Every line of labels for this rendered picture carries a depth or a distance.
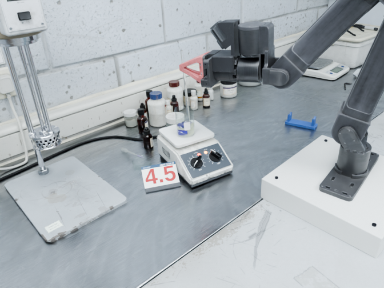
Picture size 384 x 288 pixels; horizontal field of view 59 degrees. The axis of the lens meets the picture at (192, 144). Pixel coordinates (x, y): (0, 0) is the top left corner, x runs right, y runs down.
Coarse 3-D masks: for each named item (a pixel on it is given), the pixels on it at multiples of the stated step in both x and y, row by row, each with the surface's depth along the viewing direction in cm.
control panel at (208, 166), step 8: (216, 144) 92; (192, 152) 89; (200, 152) 89; (208, 152) 90; (184, 160) 87; (208, 160) 88; (224, 160) 89; (192, 168) 86; (200, 168) 86; (208, 168) 87; (216, 168) 87; (192, 176) 85
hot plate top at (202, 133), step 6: (168, 126) 98; (174, 126) 97; (198, 126) 97; (204, 126) 96; (162, 132) 95; (168, 132) 94; (174, 132) 94; (198, 132) 94; (204, 132) 93; (210, 132) 93; (168, 138) 91; (174, 138) 91; (180, 138) 91; (186, 138) 91; (192, 138) 90; (198, 138) 90; (204, 138) 91; (174, 144) 88; (180, 144) 88; (186, 144) 88
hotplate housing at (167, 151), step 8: (160, 136) 96; (160, 144) 96; (168, 144) 92; (192, 144) 91; (200, 144) 91; (208, 144) 91; (160, 152) 98; (168, 152) 92; (176, 152) 88; (184, 152) 88; (224, 152) 91; (168, 160) 94; (176, 160) 89; (184, 168) 86; (224, 168) 88; (232, 168) 89; (184, 176) 87; (200, 176) 85; (208, 176) 86; (216, 176) 88; (192, 184) 85; (200, 184) 86
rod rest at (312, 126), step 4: (288, 116) 114; (288, 120) 114; (292, 120) 115; (296, 120) 115; (312, 120) 110; (288, 124) 114; (292, 124) 114; (296, 124) 113; (300, 124) 112; (304, 124) 112; (308, 124) 112; (312, 124) 110; (316, 124) 112; (308, 128) 111; (312, 128) 110
